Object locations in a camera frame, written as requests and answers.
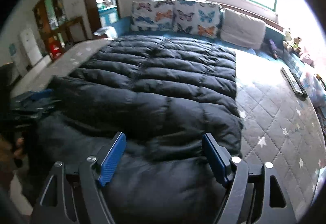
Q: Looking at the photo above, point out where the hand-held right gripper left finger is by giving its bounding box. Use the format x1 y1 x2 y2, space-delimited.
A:
30 132 127 224

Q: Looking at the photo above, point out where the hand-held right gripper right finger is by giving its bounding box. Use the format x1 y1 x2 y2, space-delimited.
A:
202 133 297 224

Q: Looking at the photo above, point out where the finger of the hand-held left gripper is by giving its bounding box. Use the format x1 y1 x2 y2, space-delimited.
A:
11 89 55 103
10 102 62 119

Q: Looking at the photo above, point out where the black down jacket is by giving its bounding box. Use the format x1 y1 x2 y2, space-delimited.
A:
23 35 243 224

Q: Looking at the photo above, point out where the person's left hand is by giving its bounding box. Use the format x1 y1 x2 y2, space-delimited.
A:
13 137 25 161

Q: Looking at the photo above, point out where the red plastic stool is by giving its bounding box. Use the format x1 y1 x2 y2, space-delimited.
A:
50 44 63 57

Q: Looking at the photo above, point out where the white cabinet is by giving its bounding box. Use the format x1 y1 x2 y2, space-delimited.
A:
18 28 42 68

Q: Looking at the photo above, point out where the grey star quilted mat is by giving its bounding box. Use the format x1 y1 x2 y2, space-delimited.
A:
10 38 326 217

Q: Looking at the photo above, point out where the wooden desk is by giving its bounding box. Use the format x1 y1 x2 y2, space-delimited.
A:
61 16 86 43

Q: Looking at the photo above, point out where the wooden display cabinet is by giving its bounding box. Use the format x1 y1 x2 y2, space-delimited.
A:
33 0 70 61

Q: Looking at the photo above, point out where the folded grey white cloth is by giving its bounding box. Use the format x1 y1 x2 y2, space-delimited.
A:
93 26 118 40

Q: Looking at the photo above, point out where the blue cabinet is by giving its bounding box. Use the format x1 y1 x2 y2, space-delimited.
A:
98 6 119 27

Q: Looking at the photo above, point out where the long black box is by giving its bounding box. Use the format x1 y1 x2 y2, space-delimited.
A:
290 71 308 98

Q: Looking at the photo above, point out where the pastel printed package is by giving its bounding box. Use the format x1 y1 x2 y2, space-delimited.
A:
301 71 326 107

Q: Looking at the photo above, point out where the striped blue cushion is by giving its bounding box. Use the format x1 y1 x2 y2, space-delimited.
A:
285 53 303 74

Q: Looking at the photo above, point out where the purple toy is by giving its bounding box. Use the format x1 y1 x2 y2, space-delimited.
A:
267 39 279 59

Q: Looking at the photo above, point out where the white pillow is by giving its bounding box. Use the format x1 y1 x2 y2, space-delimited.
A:
220 7 267 50

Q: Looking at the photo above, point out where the pink plush toy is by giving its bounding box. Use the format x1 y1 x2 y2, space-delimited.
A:
301 53 315 65

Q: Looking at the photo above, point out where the butterfly print pillow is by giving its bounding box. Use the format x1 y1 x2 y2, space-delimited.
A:
173 0 221 40
130 0 176 32

